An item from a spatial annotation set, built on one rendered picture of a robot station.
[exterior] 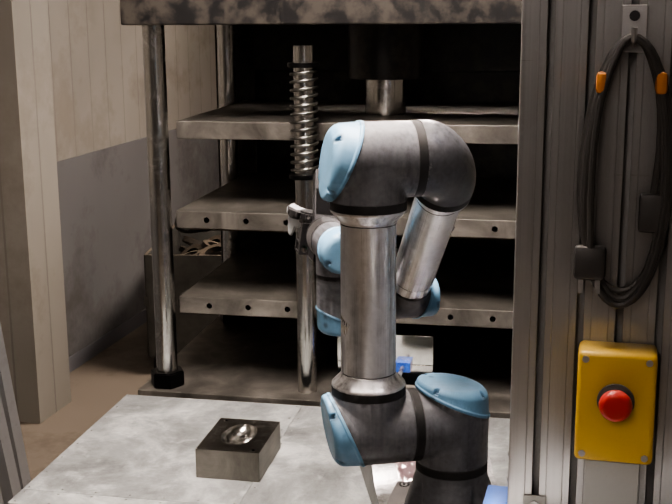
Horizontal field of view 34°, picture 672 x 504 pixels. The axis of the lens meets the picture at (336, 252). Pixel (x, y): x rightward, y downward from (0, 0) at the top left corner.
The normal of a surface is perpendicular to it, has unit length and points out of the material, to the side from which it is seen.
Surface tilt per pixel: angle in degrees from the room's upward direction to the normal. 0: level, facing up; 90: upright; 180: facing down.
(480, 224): 90
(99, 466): 0
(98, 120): 90
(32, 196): 90
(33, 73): 90
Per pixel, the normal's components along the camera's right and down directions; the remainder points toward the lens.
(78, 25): 0.97, 0.05
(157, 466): 0.00, -0.98
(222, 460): -0.19, 0.21
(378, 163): 0.20, 0.11
